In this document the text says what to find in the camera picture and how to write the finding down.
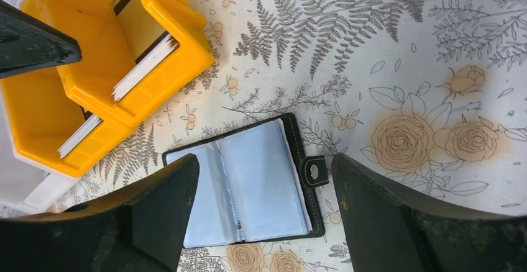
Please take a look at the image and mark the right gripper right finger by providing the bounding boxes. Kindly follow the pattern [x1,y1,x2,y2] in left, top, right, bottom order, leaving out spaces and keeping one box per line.
[331,153,526,271]

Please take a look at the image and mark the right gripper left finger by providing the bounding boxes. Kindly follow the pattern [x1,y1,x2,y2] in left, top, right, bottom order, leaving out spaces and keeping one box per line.
[1,154,199,271]

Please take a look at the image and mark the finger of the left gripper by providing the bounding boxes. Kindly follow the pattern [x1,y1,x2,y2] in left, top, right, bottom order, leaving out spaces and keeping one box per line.
[1,1,82,78]

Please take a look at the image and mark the orange bin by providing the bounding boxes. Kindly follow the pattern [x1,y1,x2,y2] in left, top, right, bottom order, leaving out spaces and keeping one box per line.
[21,0,214,127]
[1,68,134,178]

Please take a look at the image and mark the card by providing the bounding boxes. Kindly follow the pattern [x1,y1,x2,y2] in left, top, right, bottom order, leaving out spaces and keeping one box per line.
[112,31,179,102]
[57,107,103,159]
[112,0,167,63]

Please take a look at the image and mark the black leather card holder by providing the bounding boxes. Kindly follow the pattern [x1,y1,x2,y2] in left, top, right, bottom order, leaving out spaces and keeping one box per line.
[162,113,329,248]

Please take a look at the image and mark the white plastic bin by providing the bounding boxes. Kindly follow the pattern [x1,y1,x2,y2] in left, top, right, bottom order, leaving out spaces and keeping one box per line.
[1,101,80,214]

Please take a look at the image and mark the floral table mat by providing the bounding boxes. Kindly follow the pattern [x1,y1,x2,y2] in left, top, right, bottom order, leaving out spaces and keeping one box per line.
[0,0,527,272]

